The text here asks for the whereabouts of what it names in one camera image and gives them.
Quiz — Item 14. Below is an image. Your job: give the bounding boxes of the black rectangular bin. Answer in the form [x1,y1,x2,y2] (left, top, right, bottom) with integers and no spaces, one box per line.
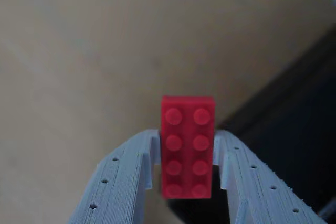
[167,24,336,224]

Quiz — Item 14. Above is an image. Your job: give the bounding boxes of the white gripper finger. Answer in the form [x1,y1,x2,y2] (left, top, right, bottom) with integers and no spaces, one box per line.
[214,129,329,224]
[68,129,162,224]

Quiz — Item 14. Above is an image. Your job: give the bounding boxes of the red lego block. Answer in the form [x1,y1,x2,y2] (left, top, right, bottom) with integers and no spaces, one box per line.
[160,95,216,200]

